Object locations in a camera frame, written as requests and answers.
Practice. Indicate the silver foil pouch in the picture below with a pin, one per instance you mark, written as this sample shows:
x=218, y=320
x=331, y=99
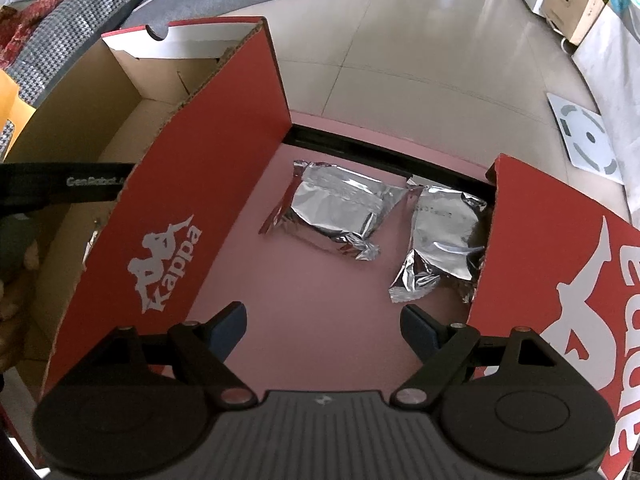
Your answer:
x=334, y=208
x=447, y=243

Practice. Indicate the white bathroom scale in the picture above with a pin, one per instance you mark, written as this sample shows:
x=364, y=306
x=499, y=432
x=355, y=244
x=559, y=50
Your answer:
x=586, y=141

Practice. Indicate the red Kappa box lid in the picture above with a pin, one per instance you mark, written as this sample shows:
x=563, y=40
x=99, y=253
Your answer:
x=562, y=264

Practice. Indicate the yellow plastic chair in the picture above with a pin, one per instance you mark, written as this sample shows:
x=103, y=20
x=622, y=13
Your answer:
x=13, y=110

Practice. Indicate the houndstooth sofa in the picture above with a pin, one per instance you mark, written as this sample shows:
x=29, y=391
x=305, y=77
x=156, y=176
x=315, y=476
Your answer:
x=60, y=40

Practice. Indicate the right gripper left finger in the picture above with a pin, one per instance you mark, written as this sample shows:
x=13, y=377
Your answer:
x=199, y=349

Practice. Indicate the white marble tv cabinet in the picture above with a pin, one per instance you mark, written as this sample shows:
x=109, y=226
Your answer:
x=608, y=58

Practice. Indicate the left hand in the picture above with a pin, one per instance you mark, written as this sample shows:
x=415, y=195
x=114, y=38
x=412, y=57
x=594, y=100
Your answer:
x=16, y=299

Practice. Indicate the red cardboard shoe box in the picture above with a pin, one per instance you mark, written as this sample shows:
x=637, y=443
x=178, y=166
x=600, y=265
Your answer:
x=200, y=113

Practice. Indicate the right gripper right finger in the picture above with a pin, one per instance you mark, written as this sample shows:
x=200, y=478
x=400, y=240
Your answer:
x=444, y=351

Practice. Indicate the pink lap desk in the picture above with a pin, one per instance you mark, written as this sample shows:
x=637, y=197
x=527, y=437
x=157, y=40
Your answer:
x=319, y=321

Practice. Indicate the red patterned blanket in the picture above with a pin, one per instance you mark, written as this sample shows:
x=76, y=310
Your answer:
x=18, y=25

